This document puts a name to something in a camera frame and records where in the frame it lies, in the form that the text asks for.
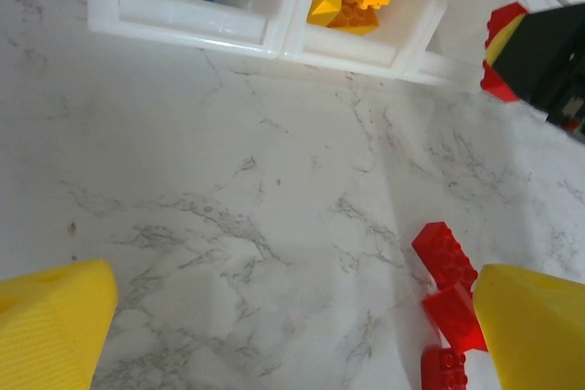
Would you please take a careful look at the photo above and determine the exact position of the red lego brick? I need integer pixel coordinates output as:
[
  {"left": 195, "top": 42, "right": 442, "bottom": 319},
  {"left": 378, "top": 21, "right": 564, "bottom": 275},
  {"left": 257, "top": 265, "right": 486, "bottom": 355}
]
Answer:
[
  {"left": 420, "top": 282, "right": 488, "bottom": 354},
  {"left": 420, "top": 344, "right": 470, "bottom": 390},
  {"left": 410, "top": 221, "right": 480, "bottom": 294},
  {"left": 479, "top": 1, "right": 529, "bottom": 105}
]

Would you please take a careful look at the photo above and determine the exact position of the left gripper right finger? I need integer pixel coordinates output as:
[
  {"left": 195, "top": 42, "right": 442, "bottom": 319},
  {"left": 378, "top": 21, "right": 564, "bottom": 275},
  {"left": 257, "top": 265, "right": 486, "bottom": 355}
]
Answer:
[{"left": 473, "top": 264, "right": 585, "bottom": 390}]

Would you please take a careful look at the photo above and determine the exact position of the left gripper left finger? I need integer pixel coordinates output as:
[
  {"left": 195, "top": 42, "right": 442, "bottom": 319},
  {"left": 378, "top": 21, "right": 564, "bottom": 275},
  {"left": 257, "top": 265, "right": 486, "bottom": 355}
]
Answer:
[{"left": 0, "top": 259, "right": 119, "bottom": 390}]

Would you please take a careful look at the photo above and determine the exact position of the white translucent plastic bin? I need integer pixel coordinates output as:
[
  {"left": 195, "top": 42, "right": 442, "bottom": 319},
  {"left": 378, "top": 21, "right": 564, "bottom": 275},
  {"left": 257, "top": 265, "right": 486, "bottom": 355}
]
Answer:
[
  {"left": 85, "top": 0, "right": 281, "bottom": 61},
  {"left": 401, "top": 0, "right": 504, "bottom": 90},
  {"left": 276, "top": 0, "right": 447, "bottom": 81}
]

